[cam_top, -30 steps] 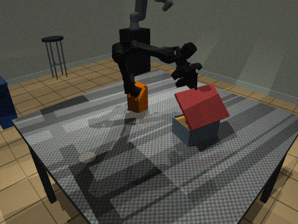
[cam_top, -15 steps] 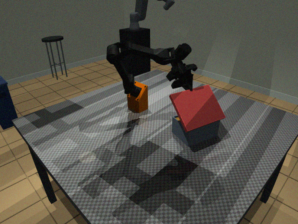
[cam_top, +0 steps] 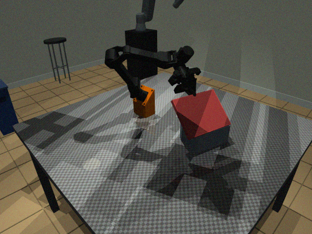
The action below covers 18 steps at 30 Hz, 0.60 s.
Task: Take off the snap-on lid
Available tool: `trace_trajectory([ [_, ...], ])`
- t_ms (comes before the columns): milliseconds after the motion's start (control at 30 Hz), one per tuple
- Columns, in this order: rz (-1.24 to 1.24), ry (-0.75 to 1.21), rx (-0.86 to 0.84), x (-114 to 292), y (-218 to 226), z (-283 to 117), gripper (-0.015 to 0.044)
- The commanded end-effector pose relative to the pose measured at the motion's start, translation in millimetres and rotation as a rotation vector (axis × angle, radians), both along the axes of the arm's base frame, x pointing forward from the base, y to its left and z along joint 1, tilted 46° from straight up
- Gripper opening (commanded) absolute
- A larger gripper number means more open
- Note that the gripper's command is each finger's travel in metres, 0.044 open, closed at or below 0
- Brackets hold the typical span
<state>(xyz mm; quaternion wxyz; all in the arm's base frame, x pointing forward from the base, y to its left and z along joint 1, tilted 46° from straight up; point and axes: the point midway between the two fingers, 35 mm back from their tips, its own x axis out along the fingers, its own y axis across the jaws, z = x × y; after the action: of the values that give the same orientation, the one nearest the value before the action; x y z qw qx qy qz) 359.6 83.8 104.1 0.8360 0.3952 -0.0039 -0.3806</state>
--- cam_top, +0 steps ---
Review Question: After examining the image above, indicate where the red lid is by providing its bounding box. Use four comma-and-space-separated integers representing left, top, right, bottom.
171, 89, 231, 140

